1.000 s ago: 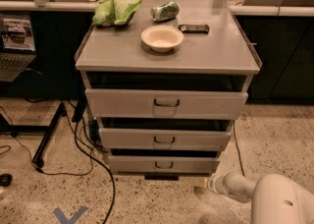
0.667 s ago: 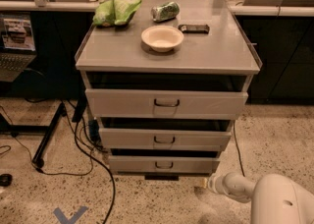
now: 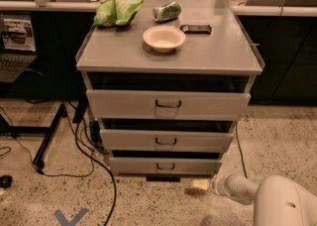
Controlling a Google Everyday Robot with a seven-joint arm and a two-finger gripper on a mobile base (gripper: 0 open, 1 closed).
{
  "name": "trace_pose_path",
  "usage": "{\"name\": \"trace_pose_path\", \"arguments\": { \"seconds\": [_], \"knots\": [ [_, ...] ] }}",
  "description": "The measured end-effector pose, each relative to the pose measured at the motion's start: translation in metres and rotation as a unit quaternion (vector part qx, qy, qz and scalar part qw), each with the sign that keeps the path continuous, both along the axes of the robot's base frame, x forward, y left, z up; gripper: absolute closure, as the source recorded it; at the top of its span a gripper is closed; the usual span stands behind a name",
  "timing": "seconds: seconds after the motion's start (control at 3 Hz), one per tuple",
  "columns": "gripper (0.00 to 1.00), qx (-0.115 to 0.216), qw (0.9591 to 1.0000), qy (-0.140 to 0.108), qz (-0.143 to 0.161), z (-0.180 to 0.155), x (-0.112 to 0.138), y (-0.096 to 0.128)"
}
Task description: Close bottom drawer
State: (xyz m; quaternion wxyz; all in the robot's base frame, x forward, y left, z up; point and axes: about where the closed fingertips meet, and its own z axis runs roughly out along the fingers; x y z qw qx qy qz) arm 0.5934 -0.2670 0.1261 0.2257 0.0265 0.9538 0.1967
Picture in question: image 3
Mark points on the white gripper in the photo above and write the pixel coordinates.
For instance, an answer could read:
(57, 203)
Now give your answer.
(220, 184)

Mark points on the grey bottom drawer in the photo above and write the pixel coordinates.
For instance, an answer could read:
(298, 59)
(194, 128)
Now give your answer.
(168, 163)

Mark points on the grey drawer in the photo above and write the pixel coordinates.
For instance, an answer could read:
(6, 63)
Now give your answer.
(168, 163)
(168, 141)
(137, 104)

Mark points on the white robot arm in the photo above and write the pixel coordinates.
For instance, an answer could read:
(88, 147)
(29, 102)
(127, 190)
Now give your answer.
(277, 200)

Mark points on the grey middle drawer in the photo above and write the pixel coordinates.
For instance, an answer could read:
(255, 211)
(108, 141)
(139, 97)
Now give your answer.
(168, 141)

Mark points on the grey metal drawer cabinet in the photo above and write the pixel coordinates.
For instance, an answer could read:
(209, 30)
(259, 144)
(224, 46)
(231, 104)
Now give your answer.
(224, 61)

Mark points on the grey top drawer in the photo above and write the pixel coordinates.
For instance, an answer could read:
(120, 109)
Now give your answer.
(137, 104)

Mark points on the white paper bowl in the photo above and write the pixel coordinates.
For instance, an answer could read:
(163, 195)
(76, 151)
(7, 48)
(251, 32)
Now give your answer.
(164, 39)

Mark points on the black rectangular device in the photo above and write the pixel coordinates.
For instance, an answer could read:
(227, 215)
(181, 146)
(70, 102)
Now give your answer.
(196, 29)

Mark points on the black desk stand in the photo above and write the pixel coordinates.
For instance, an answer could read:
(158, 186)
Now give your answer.
(47, 132)

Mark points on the green soda can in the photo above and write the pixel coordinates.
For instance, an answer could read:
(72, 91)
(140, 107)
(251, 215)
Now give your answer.
(166, 12)

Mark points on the green chip bag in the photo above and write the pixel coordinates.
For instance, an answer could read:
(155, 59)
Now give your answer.
(117, 12)

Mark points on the open laptop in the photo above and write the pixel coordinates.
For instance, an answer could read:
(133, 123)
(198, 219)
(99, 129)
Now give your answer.
(17, 45)

